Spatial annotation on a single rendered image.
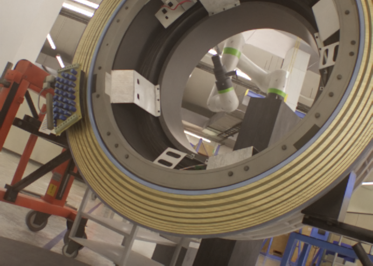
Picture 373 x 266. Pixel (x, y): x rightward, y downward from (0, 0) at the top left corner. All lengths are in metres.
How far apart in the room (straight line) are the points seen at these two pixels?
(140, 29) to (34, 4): 2.83
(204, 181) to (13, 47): 3.50
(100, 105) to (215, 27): 0.75
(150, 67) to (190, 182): 0.80
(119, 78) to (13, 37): 2.88
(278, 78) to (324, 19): 1.12
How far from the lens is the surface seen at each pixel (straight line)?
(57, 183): 2.53
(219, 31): 2.08
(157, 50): 1.97
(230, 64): 2.39
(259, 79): 2.69
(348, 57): 1.32
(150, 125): 1.79
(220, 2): 1.97
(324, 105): 1.25
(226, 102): 2.21
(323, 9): 1.54
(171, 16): 1.90
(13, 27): 4.59
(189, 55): 2.07
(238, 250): 2.35
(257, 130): 2.42
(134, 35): 1.93
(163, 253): 2.92
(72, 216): 2.62
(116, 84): 1.77
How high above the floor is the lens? 0.54
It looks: 12 degrees up
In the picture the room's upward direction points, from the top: 20 degrees clockwise
